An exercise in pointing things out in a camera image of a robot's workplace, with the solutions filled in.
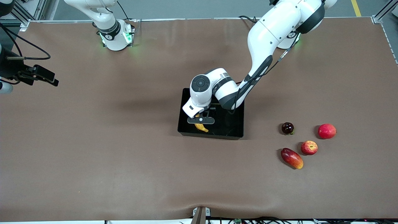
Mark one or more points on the aluminium frame profile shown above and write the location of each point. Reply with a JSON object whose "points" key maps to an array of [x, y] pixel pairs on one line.
{"points": [[25, 23], [377, 19]]}

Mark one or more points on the dark purple plum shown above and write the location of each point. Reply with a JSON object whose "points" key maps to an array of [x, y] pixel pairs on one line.
{"points": [[287, 128]]}

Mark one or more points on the red yellow mango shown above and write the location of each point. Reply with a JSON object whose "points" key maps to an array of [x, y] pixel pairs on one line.
{"points": [[292, 158]]}

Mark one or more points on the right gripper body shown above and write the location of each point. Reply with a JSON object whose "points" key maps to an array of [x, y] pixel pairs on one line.
{"points": [[13, 69]]}

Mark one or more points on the brown table mat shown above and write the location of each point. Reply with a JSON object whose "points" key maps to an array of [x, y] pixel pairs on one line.
{"points": [[93, 155]]}

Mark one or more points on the black plastic box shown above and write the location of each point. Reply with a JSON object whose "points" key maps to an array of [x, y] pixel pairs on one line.
{"points": [[230, 127]]}

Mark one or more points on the red pink round fruit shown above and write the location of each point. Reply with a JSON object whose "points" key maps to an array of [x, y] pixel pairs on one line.
{"points": [[327, 131]]}

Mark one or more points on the red yellow striped apple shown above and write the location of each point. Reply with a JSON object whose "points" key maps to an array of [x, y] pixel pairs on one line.
{"points": [[309, 147]]}

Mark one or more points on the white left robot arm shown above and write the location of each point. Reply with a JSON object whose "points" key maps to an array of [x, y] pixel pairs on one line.
{"points": [[273, 25]]}

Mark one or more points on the yellow banana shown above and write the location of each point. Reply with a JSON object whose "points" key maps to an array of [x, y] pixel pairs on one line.
{"points": [[202, 127]]}

